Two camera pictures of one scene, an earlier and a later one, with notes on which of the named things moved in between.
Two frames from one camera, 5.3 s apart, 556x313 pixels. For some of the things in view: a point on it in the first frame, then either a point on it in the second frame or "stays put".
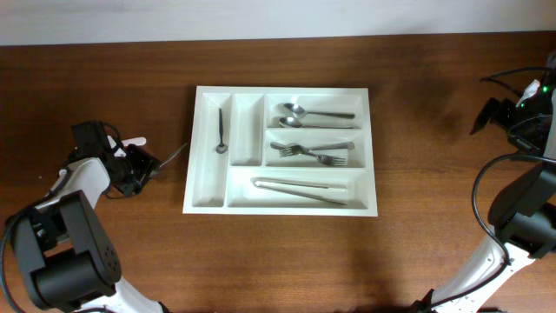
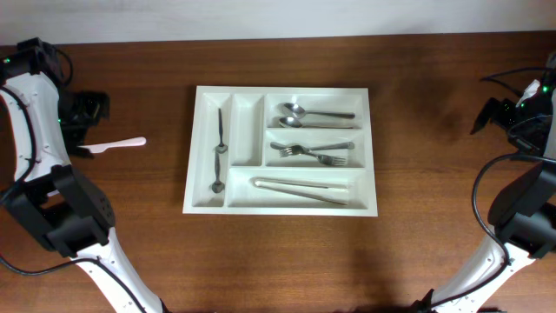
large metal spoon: [296, 111] stays put
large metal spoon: [290, 122] stays put
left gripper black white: [142, 164] → [81, 126]
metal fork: [300, 149] stays put
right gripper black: [500, 114] stays put
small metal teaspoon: [155, 171] → [217, 186]
